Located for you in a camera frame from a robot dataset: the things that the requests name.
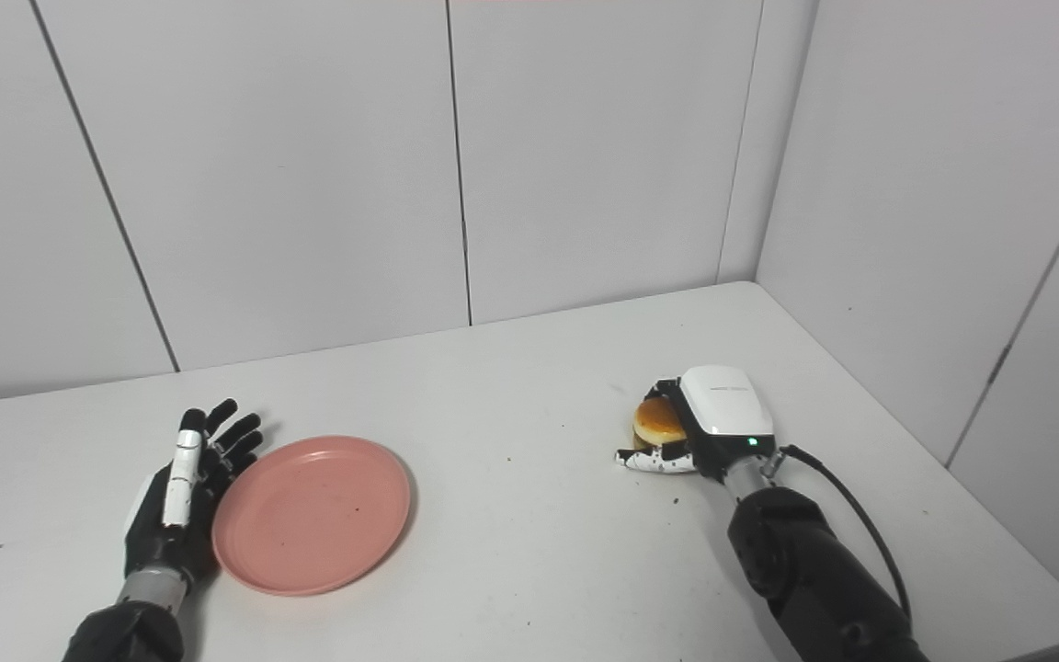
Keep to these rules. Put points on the toy hamburger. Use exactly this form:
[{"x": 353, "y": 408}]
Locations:
[{"x": 658, "y": 421}]

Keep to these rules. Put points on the pink round plate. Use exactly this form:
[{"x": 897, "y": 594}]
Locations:
[{"x": 311, "y": 515}]

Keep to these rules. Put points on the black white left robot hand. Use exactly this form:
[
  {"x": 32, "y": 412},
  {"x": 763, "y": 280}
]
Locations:
[{"x": 157, "y": 533}]

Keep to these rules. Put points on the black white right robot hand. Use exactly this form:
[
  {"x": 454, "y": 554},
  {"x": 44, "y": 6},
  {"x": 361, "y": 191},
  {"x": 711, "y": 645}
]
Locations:
[{"x": 723, "y": 409}]

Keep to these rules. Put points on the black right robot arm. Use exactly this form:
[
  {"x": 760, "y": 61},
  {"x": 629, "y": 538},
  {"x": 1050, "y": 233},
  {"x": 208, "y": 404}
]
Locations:
[{"x": 805, "y": 570}]

